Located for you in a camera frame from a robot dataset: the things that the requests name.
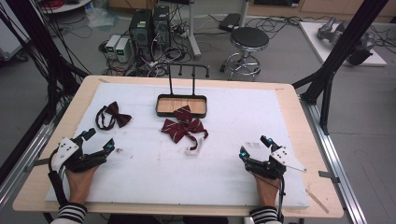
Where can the black computer tower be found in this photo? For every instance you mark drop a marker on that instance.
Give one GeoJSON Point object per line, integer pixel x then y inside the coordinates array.
{"type": "Point", "coordinates": [140, 31]}
{"type": "Point", "coordinates": [162, 26]}

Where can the aluminium rail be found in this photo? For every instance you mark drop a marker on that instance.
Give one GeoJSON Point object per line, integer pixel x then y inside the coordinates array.
{"type": "Point", "coordinates": [18, 161]}
{"type": "Point", "coordinates": [333, 155]}

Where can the white table leg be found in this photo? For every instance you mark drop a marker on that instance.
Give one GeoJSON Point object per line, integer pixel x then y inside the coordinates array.
{"type": "Point", "coordinates": [193, 34]}

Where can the striped maroon bow tie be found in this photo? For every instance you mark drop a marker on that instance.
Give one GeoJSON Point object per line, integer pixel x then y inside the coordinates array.
{"type": "Point", "coordinates": [184, 127]}

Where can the grey equipment case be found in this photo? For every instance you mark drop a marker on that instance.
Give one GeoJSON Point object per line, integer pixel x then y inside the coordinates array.
{"type": "Point", "coordinates": [9, 40]}

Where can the clear plastic bag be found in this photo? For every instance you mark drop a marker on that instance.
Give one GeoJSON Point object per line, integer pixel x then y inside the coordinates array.
{"type": "Point", "coordinates": [101, 17]}

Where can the white board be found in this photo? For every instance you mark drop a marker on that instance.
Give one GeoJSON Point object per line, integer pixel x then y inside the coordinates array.
{"type": "Point", "coordinates": [314, 37]}

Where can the black rack with wooden tray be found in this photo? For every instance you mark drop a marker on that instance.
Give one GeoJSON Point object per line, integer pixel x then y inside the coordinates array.
{"type": "Point", "coordinates": [182, 105]}

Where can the thin wooden stick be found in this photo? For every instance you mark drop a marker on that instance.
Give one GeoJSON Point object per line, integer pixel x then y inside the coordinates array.
{"type": "Point", "coordinates": [317, 201]}

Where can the flat black box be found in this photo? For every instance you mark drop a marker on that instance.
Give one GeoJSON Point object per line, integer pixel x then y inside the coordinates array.
{"type": "Point", "coordinates": [229, 21]}

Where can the person's left hand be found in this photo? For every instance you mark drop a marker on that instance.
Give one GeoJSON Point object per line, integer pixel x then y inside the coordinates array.
{"type": "Point", "coordinates": [79, 185]}

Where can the person's right hand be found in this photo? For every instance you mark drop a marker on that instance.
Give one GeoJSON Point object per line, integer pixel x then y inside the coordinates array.
{"type": "Point", "coordinates": [267, 191]}

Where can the metal clamp bracket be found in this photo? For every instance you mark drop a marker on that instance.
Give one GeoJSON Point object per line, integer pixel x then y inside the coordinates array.
{"type": "Point", "coordinates": [328, 176]}
{"type": "Point", "coordinates": [35, 164]}

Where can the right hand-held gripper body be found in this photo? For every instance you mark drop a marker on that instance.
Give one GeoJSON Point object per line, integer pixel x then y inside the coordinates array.
{"type": "Point", "coordinates": [267, 168]}

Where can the white foam mat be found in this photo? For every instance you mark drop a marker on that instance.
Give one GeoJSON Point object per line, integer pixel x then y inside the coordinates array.
{"type": "Point", "coordinates": [218, 155]}

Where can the black metal frame post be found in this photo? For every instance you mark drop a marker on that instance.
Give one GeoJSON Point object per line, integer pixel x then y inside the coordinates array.
{"type": "Point", "coordinates": [342, 46]}

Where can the computer tower units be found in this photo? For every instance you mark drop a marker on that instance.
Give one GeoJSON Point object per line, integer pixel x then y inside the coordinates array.
{"type": "Point", "coordinates": [168, 57]}

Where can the black round stool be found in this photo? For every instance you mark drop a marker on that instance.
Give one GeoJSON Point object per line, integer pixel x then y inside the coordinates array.
{"type": "Point", "coordinates": [249, 40]}

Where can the round white table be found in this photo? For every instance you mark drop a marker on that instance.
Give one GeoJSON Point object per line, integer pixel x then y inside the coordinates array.
{"type": "Point", "coordinates": [65, 6]}

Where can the plain maroon bow tie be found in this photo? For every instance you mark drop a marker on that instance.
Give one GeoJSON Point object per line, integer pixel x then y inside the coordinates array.
{"type": "Point", "coordinates": [115, 114]}

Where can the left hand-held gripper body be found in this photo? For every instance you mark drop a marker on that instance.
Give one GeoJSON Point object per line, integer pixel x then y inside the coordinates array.
{"type": "Point", "coordinates": [70, 151]}

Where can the white bench power supply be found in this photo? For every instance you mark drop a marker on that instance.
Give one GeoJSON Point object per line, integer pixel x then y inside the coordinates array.
{"type": "Point", "coordinates": [112, 46]}
{"type": "Point", "coordinates": [122, 49]}

